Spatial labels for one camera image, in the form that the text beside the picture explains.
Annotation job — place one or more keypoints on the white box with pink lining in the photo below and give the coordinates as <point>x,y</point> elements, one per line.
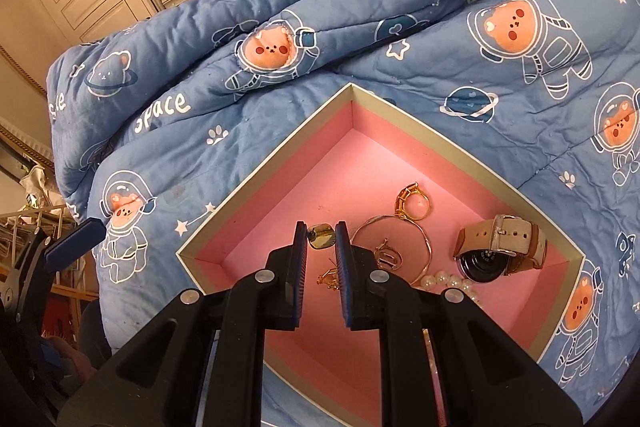
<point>325,167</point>

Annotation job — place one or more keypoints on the beige cloth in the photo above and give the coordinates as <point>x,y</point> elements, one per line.
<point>36,182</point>

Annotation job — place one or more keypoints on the thin gold bangle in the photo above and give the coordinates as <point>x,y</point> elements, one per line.
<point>428,252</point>

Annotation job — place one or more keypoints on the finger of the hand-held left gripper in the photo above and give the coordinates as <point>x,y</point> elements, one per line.
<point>75,242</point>

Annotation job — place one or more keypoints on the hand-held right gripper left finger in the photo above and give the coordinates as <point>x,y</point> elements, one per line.
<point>298,272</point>

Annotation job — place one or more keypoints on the blue astronaut bear blanket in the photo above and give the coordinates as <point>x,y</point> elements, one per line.
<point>450,57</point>

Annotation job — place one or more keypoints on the gold leaf earring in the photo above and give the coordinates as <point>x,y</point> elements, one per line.
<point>327,279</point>

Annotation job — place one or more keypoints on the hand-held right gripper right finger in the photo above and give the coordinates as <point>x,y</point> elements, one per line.
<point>342,272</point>

